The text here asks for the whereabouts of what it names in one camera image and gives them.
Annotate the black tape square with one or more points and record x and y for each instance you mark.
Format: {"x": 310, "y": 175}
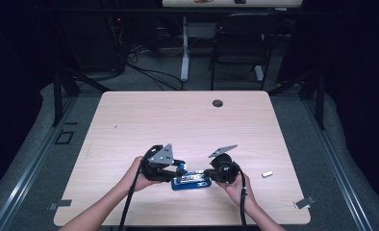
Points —
{"x": 56, "y": 138}

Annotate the black tape strip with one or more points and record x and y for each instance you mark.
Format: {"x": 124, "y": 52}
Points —
{"x": 71, "y": 123}

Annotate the short white desk leg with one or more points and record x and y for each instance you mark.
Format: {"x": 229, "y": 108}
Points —
{"x": 259, "y": 73}

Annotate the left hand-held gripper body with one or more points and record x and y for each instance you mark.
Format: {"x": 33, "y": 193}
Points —
{"x": 160, "y": 155}

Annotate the person's left hand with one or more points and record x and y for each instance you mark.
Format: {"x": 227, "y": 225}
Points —
{"x": 134, "y": 178}

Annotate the grey tape piece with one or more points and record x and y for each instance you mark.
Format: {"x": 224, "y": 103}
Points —
{"x": 61, "y": 203}
{"x": 304, "y": 202}

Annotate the person's right hand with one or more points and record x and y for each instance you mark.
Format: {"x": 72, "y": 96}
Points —
{"x": 237, "y": 192}

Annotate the blue stapler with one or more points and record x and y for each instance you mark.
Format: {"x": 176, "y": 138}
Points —
{"x": 190, "y": 184}

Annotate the aluminium floor rail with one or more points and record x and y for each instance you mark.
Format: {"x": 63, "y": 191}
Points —
{"x": 341, "y": 179}
{"x": 27, "y": 179}

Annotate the black table grommet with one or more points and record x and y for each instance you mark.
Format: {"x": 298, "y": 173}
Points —
{"x": 217, "y": 103}

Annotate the long white desk leg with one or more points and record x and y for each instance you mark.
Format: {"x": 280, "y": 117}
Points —
{"x": 185, "y": 54}

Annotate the light desk top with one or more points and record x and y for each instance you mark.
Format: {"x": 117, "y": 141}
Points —
{"x": 261, "y": 3}

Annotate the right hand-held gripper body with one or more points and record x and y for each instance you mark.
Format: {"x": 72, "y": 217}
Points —
{"x": 226, "y": 168}

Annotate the dark computer case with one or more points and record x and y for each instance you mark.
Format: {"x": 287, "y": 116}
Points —
{"x": 97, "y": 45}

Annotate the small white staple strip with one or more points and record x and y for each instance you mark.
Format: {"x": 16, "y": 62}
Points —
{"x": 267, "y": 174}

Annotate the black metal stand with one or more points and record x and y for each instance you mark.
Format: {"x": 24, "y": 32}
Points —
{"x": 320, "y": 102}
{"x": 58, "y": 96}

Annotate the black folding chair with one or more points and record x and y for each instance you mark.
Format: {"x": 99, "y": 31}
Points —
{"x": 242, "y": 41}

